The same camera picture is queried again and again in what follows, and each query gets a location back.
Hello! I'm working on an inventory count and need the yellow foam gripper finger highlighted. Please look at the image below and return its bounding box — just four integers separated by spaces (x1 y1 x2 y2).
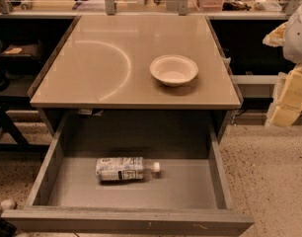
263 23 287 47
265 64 302 127

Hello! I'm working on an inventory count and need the grey open drawer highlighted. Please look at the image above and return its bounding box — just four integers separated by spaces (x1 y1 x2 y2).
3 111 254 237

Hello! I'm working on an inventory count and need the white paper bowl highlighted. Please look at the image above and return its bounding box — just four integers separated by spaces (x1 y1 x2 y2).
150 55 198 87

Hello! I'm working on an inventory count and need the white shoe on floor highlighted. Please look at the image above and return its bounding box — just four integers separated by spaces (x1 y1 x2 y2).
0 198 17 213

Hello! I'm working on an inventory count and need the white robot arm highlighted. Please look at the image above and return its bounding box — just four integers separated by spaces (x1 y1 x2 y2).
263 2 302 127

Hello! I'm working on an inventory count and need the clear plastic bottle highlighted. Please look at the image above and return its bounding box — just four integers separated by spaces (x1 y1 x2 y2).
96 157 161 182

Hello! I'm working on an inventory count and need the grey cabinet with beige counter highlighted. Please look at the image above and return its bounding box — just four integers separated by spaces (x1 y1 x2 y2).
29 14 241 130

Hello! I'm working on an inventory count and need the black stand left of cabinet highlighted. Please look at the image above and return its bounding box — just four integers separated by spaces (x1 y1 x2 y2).
0 39 50 154

